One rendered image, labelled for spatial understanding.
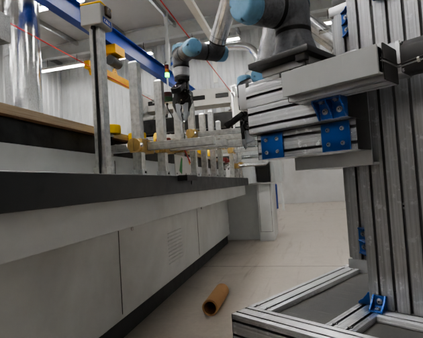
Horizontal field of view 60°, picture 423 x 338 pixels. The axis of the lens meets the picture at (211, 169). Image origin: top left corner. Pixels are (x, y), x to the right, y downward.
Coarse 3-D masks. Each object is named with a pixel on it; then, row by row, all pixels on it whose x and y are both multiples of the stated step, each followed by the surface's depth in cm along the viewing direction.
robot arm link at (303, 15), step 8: (288, 0) 115; (296, 0) 116; (304, 0) 118; (288, 8) 115; (296, 8) 116; (304, 8) 117; (288, 16) 116; (296, 16) 117; (304, 16) 117; (280, 24) 118; (288, 24) 117
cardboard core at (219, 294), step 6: (216, 288) 203; (222, 288) 204; (228, 288) 212; (210, 294) 194; (216, 294) 192; (222, 294) 197; (210, 300) 183; (216, 300) 185; (222, 300) 194; (204, 306) 185; (210, 306) 192; (216, 306) 183; (204, 312) 184; (210, 312) 186; (216, 312) 182
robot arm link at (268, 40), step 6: (264, 30) 166; (270, 30) 165; (264, 36) 166; (270, 36) 165; (264, 42) 165; (270, 42) 165; (258, 48) 168; (264, 48) 165; (270, 48) 165; (258, 54) 167; (264, 54) 165; (270, 54) 165; (252, 72) 164; (258, 72) 164; (252, 78) 165; (258, 78) 164; (264, 78) 163
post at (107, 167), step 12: (96, 36) 112; (96, 48) 112; (96, 60) 112; (96, 72) 111; (96, 84) 111; (96, 96) 111; (96, 108) 111; (108, 108) 114; (96, 120) 111; (108, 120) 113; (96, 132) 111; (108, 132) 113; (96, 144) 111; (108, 144) 112; (96, 156) 111; (108, 156) 112; (96, 168) 110; (108, 168) 110
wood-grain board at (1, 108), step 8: (0, 104) 97; (8, 104) 99; (0, 112) 96; (8, 112) 99; (16, 112) 102; (24, 112) 105; (32, 112) 108; (24, 120) 108; (32, 120) 109; (40, 120) 112; (48, 120) 115; (56, 120) 119; (64, 120) 123; (64, 128) 126; (72, 128) 127; (80, 128) 132; (88, 128) 137; (120, 136) 162; (216, 160) 352
